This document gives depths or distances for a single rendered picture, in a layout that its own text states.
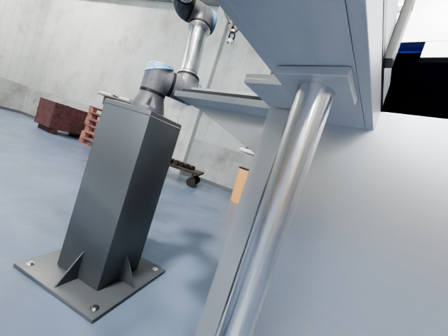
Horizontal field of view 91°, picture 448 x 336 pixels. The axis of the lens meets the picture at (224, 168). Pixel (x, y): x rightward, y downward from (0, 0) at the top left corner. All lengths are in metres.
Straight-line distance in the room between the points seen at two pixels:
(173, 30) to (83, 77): 3.07
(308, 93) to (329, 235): 0.30
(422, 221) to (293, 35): 0.37
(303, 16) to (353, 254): 0.41
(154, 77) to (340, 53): 0.90
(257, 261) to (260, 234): 0.04
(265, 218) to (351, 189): 0.24
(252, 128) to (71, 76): 7.93
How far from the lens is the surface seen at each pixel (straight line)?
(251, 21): 0.27
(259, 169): 0.56
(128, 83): 6.82
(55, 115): 6.31
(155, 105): 1.06
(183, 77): 1.14
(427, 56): 0.57
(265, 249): 0.31
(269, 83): 0.45
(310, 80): 0.32
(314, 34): 0.26
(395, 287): 0.52
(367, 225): 0.50
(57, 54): 9.23
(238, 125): 0.74
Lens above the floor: 0.71
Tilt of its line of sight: 3 degrees down
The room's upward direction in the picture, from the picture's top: 18 degrees clockwise
